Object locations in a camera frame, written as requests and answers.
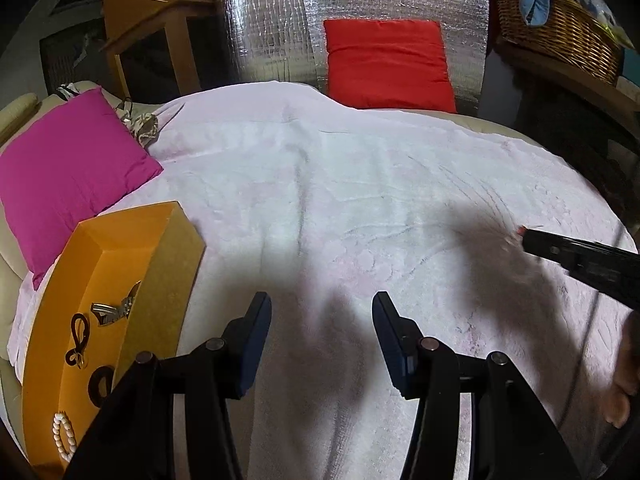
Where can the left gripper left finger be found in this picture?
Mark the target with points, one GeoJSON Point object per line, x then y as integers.
{"type": "Point", "coordinates": [222, 369]}

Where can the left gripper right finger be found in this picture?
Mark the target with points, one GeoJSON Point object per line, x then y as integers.
{"type": "Point", "coordinates": [422, 368]}

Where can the person's right hand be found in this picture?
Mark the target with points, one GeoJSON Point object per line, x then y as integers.
{"type": "Point", "coordinates": [625, 379]}

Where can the orange cardboard box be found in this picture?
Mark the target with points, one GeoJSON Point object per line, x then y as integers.
{"type": "Point", "coordinates": [154, 244]}

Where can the pale pink towel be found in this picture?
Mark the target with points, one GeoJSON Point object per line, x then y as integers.
{"type": "Point", "coordinates": [322, 206]}

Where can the beige leather sofa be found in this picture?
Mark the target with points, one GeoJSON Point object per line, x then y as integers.
{"type": "Point", "coordinates": [16, 118]}

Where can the wicker basket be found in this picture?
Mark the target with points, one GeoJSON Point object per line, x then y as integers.
{"type": "Point", "coordinates": [570, 35]}

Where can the pink cushion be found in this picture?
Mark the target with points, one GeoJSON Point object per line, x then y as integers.
{"type": "Point", "coordinates": [74, 162]}

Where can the patterned fabric bag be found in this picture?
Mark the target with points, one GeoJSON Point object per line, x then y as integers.
{"type": "Point", "coordinates": [144, 127]}

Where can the red cushion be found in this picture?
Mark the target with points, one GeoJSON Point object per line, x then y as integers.
{"type": "Point", "coordinates": [384, 64]}

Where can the silver foil insulation sheet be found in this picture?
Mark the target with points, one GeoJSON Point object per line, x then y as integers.
{"type": "Point", "coordinates": [288, 40]}

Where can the wooden side table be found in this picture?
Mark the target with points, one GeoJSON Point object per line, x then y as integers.
{"type": "Point", "coordinates": [130, 21]}

